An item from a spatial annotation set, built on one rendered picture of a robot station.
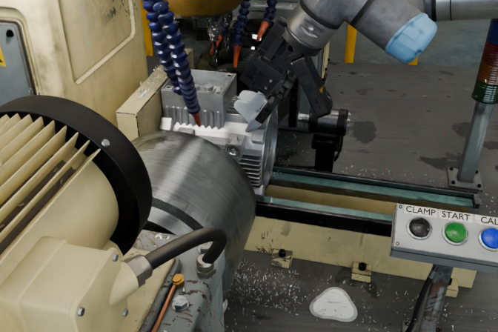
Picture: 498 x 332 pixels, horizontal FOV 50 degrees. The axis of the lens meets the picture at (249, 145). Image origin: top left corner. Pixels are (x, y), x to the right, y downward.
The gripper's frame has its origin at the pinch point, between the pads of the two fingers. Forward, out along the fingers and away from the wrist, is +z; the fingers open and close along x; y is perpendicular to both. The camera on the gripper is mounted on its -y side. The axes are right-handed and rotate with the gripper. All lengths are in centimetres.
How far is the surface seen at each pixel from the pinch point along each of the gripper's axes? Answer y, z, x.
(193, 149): 7.4, -3.4, 19.2
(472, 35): -141, 45, -368
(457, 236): -30.8, -15.3, 18.8
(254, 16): 11.3, -1.7, -39.0
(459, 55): -129, 52, -323
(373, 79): -33, 15, -90
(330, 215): -21.7, 6.5, 1.2
